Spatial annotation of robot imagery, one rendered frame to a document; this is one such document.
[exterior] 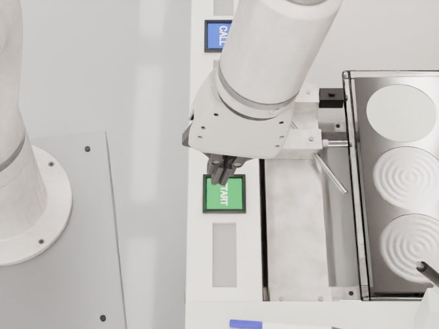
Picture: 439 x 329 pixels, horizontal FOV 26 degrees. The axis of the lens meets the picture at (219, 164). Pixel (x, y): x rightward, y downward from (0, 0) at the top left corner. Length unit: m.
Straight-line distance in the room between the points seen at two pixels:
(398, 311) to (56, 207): 0.49
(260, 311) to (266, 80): 0.37
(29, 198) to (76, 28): 1.43
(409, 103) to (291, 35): 0.61
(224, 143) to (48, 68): 1.63
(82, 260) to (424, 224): 0.46
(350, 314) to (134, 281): 1.13
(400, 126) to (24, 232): 0.55
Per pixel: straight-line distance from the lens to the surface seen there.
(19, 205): 1.26
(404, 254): 1.28
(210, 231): 1.21
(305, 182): 1.34
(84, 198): 1.35
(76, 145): 1.39
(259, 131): 0.97
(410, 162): 1.35
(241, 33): 0.85
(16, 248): 1.32
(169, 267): 2.25
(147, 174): 2.37
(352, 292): 1.30
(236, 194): 1.23
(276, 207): 1.32
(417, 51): 1.57
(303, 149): 1.34
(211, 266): 1.18
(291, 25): 0.81
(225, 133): 0.97
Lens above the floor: 2.03
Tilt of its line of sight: 59 degrees down
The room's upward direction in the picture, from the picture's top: straight up
